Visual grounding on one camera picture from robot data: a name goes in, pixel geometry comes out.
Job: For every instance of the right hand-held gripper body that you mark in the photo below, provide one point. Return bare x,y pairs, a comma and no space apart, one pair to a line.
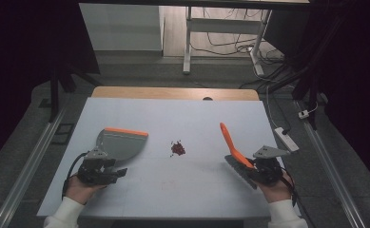
268,171

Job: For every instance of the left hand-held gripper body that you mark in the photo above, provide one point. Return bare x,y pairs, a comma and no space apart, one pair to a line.
95,172

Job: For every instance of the grey dustpan with orange edge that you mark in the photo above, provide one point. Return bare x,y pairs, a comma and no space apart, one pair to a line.
124,147

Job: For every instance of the pile of red beans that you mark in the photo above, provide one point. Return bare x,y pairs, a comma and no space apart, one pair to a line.
178,148

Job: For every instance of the person's right hand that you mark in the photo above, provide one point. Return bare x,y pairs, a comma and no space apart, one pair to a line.
276,191

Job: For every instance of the person's left hand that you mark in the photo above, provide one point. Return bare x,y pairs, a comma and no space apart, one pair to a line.
82,191

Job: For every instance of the white power strip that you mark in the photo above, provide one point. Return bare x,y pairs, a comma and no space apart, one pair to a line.
286,139

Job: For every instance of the white table cover board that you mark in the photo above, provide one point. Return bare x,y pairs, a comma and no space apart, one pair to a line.
179,190

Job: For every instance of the small white adapter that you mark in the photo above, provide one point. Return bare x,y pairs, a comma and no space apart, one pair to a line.
303,114

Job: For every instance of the black stand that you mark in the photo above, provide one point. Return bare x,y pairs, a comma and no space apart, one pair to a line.
309,85
55,91

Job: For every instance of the wooden table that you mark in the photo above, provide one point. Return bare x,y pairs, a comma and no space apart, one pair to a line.
173,93

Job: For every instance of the dark curtain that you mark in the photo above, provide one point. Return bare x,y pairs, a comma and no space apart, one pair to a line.
360,79
21,63

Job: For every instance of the white cabinet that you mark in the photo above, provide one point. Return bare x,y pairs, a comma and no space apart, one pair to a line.
120,28

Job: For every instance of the aluminium rail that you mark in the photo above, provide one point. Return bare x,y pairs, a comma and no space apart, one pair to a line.
24,177
331,177

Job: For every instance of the white desk frame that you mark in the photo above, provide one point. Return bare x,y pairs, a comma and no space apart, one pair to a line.
225,26

